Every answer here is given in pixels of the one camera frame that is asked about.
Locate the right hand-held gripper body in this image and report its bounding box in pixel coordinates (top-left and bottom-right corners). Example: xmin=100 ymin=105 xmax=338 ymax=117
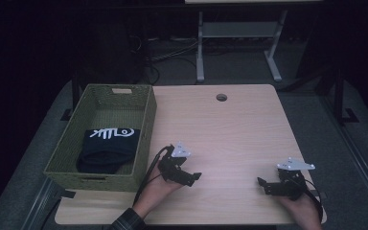
xmin=276 ymin=156 xmax=316 ymax=202

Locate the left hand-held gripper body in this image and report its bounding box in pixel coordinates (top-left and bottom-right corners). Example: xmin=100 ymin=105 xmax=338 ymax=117
xmin=157 ymin=141 xmax=193 ymax=187

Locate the dark blue knit garment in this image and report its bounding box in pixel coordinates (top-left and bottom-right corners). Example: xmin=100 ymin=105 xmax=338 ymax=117
xmin=76 ymin=127 xmax=142 ymax=175

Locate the green woven basket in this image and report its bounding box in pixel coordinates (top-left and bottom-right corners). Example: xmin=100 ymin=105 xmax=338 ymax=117
xmin=43 ymin=83 xmax=158 ymax=194

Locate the person's right hand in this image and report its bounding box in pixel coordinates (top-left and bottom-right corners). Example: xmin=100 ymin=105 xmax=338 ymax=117
xmin=279 ymin=194 xmax=322 ymax=230

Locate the person's left hand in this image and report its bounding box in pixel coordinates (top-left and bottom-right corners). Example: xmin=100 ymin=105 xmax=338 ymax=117
xmin=133 ymin=165 xmax=183 ymax=219

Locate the black metal stand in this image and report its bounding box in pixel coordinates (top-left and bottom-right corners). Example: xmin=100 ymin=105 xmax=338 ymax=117
xmin=59 ymin=71 xmax=84 ymax=123
xmin=330 ymin=67 xmax=360 ymax=127

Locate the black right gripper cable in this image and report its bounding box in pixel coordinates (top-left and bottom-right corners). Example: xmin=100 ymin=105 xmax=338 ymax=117
xmin=299 ymin=177 xmax=324 ymax=222

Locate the grey metal floor rail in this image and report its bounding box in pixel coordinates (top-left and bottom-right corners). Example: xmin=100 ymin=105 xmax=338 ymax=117
xmin=20 ymin=176 xmax=77 ymax=230
xmin=319 ymin=95 xmax=368 ymax=222

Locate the bundle of floor cables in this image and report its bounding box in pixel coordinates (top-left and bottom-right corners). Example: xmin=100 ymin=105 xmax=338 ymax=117
xmin=129 ymin=34 xmax=203 ymax=86

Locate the white metal frame desk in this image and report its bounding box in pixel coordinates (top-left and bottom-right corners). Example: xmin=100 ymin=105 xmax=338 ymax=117
xmin=184 ymin=0 xmax=324 ymax=83

